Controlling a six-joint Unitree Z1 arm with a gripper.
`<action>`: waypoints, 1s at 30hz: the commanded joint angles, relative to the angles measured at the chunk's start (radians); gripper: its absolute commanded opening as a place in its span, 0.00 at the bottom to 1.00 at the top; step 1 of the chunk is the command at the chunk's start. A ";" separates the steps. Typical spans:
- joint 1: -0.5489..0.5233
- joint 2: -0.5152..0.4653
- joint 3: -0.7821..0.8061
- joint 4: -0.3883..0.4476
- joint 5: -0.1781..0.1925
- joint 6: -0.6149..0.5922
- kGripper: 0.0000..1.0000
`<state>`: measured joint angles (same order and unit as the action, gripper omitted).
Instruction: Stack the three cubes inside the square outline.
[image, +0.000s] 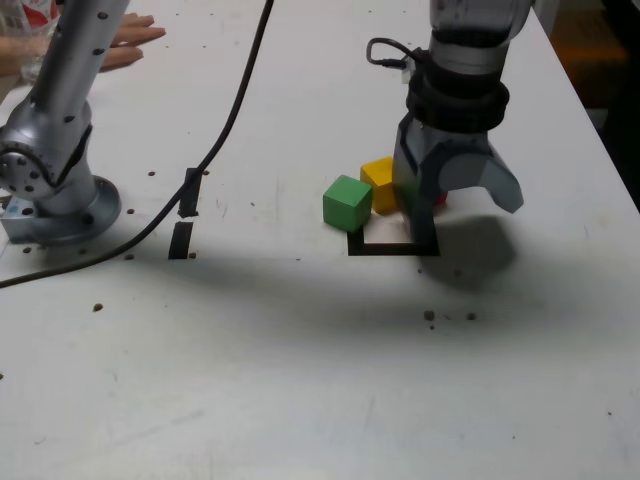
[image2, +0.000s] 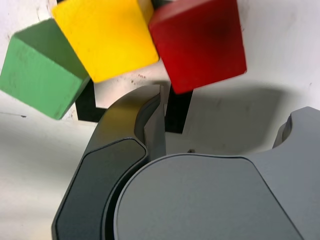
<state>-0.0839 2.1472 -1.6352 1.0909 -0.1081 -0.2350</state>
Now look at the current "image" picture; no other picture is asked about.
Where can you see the person's hand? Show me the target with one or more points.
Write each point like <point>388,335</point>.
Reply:
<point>130,37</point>

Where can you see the clear plastic bottle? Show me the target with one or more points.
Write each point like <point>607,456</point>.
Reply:
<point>30,15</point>

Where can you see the black tape square outline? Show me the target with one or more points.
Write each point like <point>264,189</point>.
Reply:
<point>385,250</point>

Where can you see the black tape strip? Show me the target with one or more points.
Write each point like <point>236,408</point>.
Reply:
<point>180,240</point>

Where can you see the yellow cube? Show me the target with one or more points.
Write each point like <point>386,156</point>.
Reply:
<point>380,175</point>

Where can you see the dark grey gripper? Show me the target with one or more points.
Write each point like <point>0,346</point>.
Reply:
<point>455,142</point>

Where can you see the green cube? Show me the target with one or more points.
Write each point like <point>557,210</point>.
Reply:
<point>347,202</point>

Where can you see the person's forearm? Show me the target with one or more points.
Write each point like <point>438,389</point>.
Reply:
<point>15,55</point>

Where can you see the red cube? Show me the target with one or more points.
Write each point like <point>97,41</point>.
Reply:
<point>441,199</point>

